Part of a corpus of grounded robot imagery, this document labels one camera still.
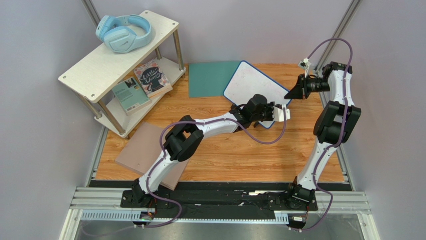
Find blue framed whiteboard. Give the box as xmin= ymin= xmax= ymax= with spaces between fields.
xmin=217 ymin=61 xmax=291 ymax=133

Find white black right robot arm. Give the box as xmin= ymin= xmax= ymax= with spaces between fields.
xmin=284 ymin=62 xmax=362 ymax=210

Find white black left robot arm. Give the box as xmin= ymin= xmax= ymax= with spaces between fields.
xmin=120 ymin=94 xmax=287 ymax=208

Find teal mat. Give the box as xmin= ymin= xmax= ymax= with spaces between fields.
xmin=189 ymin=61 xmax=240 ymax=98

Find floral cover book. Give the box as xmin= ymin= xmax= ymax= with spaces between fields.
xmin=133 ymin=59 xmax=173 ymax=99

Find pink square board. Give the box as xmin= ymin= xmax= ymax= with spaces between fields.
xmin=115 ymin=122 xmax=189 ymax=190

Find teal cover book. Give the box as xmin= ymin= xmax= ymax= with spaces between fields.
xmin=112 ymin=77 xmax=152 ymax=116

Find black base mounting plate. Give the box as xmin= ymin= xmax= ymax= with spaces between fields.
xmin=131 ymin=182 xmax=319 ymax=220

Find light blue headphones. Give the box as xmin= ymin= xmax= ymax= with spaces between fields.
xmin=95 ymin=14 xmax=153 ymax=54

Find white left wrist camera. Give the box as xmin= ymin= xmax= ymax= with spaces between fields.
xmin=273 ymin=105 xmax=291 ymax=123

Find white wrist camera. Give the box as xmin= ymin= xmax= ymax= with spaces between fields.
xmin=273 ymin=105 xmax=291 ymax=123
xmin=298 ymin=58 xmax=312 ymax=78

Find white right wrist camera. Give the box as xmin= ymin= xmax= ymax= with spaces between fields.
xmin=298 ymin=58 xmax=312 ymax=78

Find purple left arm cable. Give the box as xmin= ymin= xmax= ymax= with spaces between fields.
xmin=144 ymin=104 xmax=288 ymax=229

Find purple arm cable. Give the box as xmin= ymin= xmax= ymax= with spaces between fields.
xmin=287 ymin=38 xmax=354 ymax=233
xmin=144 ymin=104 xmax=288 ymax=229

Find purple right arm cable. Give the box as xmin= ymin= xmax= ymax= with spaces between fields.
xmin=287 ymin=38 xmax=354 ymax=233

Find aluminium frame rail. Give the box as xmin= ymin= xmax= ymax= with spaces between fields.
xmin=59 ymin=187 xmax=380 ymax=240

